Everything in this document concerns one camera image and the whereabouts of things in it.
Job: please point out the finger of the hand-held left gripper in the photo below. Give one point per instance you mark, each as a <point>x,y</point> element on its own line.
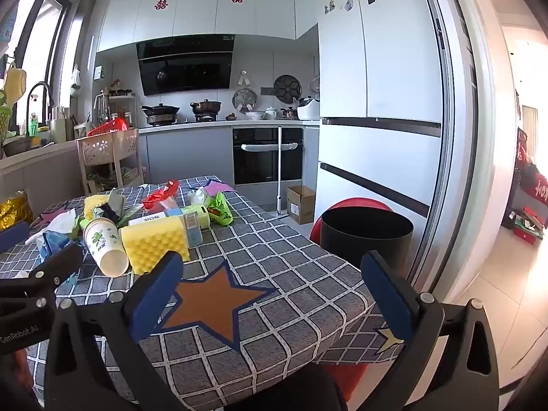
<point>47,269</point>
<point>12,235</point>

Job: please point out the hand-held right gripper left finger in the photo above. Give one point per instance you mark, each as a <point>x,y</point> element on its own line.
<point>158,291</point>

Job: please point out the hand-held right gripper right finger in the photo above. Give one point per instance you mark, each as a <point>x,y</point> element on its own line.
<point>394,295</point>

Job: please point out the yellow sponge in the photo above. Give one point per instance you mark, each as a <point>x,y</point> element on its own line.
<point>154,239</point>

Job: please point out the black trash bin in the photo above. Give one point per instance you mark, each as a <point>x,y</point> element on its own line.
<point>364,239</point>

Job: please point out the yellow foam net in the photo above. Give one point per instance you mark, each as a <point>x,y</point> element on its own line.
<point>95,205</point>

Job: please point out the green snack packet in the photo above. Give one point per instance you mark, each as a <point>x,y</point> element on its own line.
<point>220,212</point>

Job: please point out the white plastic wrapper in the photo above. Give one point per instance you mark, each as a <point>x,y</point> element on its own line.
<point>197,197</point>

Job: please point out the gold foil bag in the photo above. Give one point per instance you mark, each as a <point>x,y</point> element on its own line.
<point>15,212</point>

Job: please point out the blue plastic bag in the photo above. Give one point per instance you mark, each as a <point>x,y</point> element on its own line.
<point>53,242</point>

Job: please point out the white crumpled tissue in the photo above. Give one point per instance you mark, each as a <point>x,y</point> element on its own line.
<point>60,222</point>

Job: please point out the white green paper cup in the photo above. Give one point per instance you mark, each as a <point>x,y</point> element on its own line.
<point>100,239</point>

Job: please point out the white blue carton box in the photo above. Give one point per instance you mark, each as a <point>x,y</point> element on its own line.
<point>192,233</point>

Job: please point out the black plastic wrapper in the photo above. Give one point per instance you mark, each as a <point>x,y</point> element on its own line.
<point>107,216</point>

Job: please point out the green white sachet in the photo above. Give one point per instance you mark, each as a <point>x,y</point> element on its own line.
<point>130,215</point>

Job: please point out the lime green sponge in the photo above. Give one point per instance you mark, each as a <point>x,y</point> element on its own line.
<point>199,218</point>

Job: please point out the dark bowl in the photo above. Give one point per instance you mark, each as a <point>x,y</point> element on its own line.
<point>17,146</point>

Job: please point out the red plastic wrapper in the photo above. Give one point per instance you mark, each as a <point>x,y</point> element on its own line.
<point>160,197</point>

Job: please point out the red stool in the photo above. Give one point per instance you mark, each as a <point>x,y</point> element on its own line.
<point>317,231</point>

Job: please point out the green dish soap bottle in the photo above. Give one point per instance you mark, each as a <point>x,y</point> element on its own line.
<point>33,130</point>

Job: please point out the star checked grey tablecloth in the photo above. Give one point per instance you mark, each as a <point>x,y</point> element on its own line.
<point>265,261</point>

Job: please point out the green plastic basket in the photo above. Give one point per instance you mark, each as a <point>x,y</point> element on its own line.
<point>5,120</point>

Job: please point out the utensil holders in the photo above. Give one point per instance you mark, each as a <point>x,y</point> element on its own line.
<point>62,126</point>

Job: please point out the cardboard box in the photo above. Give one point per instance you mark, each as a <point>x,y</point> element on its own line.
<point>299,205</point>

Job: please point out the beige storage cart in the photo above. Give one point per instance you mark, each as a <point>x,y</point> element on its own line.
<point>107,145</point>

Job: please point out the grey kitchen base cabinets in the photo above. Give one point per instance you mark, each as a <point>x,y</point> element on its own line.
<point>188,154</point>

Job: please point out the red plastic basket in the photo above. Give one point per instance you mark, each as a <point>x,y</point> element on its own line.
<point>107,129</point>

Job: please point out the black kitchen faucet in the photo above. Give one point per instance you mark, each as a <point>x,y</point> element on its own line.
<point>40,85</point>

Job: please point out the yellow plastic colander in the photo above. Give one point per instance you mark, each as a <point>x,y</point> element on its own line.
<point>15,81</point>

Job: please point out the black built-in oven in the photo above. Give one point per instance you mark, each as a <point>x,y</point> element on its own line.
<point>257,167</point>

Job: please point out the white hanging plastic bag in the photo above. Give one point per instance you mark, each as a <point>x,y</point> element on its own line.
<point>76,83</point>

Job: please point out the white spice rack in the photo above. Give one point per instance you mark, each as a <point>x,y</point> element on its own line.
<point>124,107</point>

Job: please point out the pile of red boxes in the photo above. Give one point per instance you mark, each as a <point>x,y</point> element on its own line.
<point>531,188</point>

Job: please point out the black wok with lid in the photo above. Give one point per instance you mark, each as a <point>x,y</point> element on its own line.
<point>160,109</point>

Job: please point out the brown clay pot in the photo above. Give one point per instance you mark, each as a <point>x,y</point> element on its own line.
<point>206,107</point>

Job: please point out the white bowl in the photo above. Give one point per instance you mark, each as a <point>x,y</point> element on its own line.
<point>255,115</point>

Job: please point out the white rice cooker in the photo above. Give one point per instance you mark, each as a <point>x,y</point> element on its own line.
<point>308,110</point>

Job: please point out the kitchen window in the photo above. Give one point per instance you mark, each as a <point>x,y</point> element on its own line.
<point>38,30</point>

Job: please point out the round silver steamer rack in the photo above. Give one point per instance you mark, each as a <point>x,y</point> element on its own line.
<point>244,100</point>

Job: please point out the copper pot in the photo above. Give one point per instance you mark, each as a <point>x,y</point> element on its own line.
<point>289,113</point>

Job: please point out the white enamel kettle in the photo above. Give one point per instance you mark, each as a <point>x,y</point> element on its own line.
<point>272,114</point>

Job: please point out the black range hood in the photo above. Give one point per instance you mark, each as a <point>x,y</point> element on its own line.
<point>184,72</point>

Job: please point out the white refrigerator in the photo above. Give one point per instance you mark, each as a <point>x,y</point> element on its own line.
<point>385,72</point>

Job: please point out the round black baking pan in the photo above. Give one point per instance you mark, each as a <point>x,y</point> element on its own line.
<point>287,89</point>

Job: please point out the sliding door frame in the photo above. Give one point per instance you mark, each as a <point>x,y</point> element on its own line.
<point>462,115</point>

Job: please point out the white wall hook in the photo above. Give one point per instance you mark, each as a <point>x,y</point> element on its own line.
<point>244,78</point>

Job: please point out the white wall cabinets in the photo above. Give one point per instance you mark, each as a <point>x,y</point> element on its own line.
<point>192,8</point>

